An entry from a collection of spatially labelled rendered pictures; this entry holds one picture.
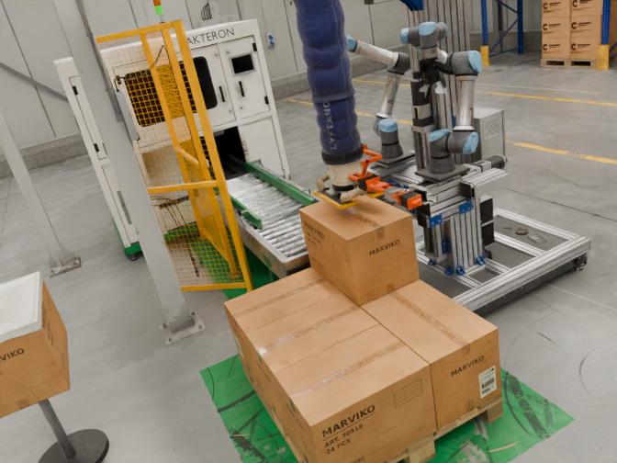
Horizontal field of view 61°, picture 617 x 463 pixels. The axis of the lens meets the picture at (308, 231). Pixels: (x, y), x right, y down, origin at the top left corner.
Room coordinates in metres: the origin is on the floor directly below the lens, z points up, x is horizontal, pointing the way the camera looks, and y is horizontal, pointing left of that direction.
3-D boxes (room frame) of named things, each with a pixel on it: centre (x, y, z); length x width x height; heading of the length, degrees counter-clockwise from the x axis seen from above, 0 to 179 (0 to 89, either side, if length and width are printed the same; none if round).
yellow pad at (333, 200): (2.68, -0.18, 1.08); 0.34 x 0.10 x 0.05; 21
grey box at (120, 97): (3.43, 0.99, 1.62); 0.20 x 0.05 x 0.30; 21
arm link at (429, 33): (2.51, -0.73, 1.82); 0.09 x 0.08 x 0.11; 138
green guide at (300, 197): (4.58, 0.17, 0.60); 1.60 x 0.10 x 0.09; 21
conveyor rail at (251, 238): (4.04, 0.59, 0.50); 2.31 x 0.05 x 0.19; 21
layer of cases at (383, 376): (2.33, -0.09, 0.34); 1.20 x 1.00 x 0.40; 21
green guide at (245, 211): (4.39, 0.67, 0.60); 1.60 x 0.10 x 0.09; 21
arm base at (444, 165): (2.82, -0.83, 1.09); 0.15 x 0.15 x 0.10
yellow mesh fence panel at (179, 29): (3.74, 0.90, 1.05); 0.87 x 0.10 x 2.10; 73
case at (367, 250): (2.72, -0.26, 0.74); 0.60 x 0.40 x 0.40; 21
